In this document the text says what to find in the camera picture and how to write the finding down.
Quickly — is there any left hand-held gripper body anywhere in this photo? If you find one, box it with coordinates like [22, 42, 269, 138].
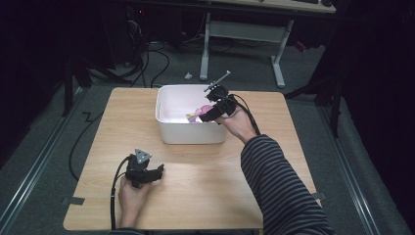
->
[124, 148, 155, 190]

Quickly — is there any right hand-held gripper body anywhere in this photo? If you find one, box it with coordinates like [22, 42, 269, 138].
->
[203, 70, 238, 119]

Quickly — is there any pink ball rope toy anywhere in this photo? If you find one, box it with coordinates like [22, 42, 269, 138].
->
[185, 104, 215, 124]

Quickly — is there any white plastic bin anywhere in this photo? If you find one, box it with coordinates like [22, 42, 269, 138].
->
[155, 83, 233, 145]

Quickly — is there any person's right hand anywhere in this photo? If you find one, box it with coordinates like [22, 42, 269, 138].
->
[214, 106, 259, 145]

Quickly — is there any person's left hand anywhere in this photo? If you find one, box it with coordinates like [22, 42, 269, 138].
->
[117, 177, 153, 229]

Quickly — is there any black metal stand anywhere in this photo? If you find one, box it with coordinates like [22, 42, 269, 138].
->
[61, 48, 133, 118]
[283, 72, 347, 139]

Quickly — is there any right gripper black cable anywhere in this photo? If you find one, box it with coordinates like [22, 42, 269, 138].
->
[214, 93, 262, 137]

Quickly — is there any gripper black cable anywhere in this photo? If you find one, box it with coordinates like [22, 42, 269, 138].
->
[110, 155, 132, 231]
[214, 93, 262, 137]

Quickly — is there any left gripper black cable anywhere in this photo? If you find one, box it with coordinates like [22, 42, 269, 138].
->
[110, 155, 132, 231]

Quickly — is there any black floor cable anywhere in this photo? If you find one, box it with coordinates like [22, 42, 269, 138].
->
[68, 111, 106, 182]

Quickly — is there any grey metal frame desk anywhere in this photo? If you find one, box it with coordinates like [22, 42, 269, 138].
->
[199, 0, 337, 90]

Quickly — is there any bundle of black cables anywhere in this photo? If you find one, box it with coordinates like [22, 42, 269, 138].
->
[121, 6, 171, 89]

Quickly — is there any metal floor rail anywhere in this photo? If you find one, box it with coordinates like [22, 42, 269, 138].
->
[0, 87, 86, 227]
[316, 105, 384, 235]

